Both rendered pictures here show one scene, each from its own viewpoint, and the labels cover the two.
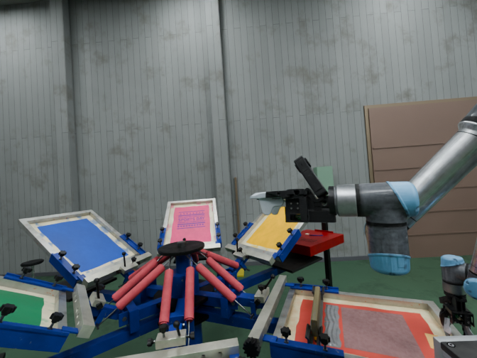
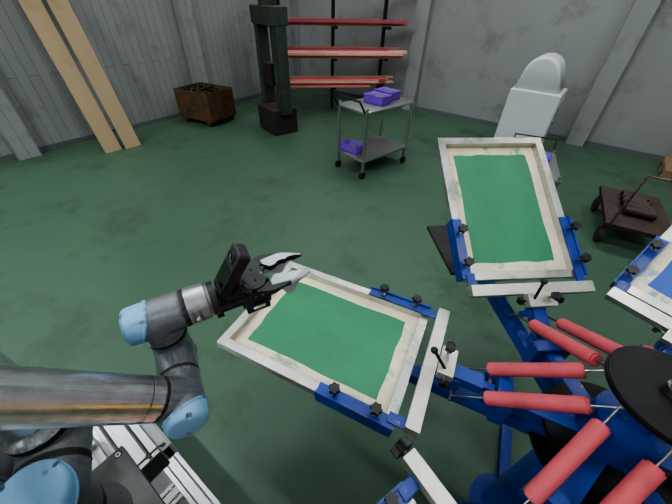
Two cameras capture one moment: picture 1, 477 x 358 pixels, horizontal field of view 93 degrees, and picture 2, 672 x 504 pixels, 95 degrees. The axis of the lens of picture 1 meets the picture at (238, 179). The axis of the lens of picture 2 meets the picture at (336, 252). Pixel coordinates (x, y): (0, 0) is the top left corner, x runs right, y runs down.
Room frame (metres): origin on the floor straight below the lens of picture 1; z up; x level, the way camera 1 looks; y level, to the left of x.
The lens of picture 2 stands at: (0.98, -0.44, 2.14)
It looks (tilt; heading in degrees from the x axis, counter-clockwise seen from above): 40 degrees down; 123
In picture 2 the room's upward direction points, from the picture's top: 2 degrees clockwise
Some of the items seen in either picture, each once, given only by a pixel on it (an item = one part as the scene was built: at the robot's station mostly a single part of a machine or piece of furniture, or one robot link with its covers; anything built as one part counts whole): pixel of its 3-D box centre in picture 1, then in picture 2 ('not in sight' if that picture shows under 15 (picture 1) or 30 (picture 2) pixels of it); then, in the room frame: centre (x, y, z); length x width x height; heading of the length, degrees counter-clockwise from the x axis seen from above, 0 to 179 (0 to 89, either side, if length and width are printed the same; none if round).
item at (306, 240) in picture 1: (308, 241); not in sight; (2.42, -0.70, 1.06); 0.61 x 0.46 x 0.12; 128
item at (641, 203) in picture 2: not in sight; (642, 199); (2.18, 4.01, 0.45); 1.14 x 0.66 x 0.90; 90
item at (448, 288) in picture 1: (454, 287); not in sight; (0.99, -0.90, 1.20); 0.08 x 0.08 x 0.05
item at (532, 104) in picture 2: not in sight; (533, 107); (0.67, 5.99, 0.76); 0.77 x 0.65 x 1.51; 177
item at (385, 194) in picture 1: (384, 200); (157, 318); (0.49, -0.32, 1.65); 0.11 x 0.08 x 0.09; 63
